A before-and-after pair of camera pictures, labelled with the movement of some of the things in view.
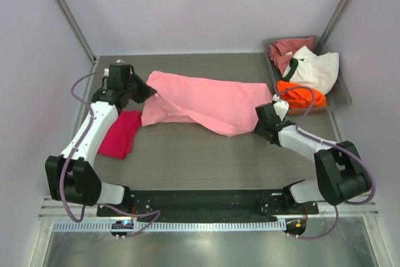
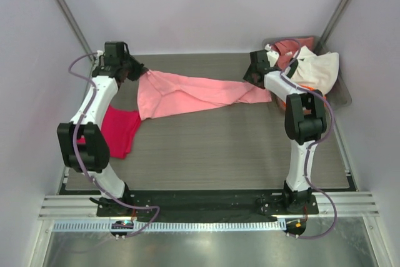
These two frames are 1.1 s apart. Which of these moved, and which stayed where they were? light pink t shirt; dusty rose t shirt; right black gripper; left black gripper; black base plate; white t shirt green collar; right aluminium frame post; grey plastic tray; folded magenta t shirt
Moved: light pink t shirt; right black gripper; left black gripper
Stayed: dusty rose t shirt; black base plate; white t shirt green collar; right aluminium frame post; folded magenta t shirt; grey plastic tray
